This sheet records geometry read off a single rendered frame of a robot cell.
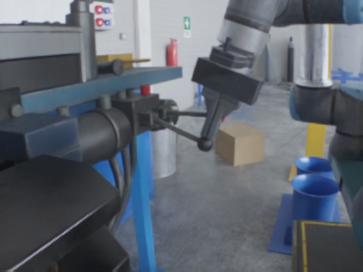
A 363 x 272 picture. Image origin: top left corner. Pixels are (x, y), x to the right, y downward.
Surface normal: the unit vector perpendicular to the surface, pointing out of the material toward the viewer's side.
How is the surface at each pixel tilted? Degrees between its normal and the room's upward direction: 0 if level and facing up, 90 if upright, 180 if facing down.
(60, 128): 90
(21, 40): 90
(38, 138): 90
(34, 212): 0
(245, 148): 90
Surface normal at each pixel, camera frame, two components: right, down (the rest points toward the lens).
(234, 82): -0.43, 0.25
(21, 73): 0.90, 0.08
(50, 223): -0.04, -0.96
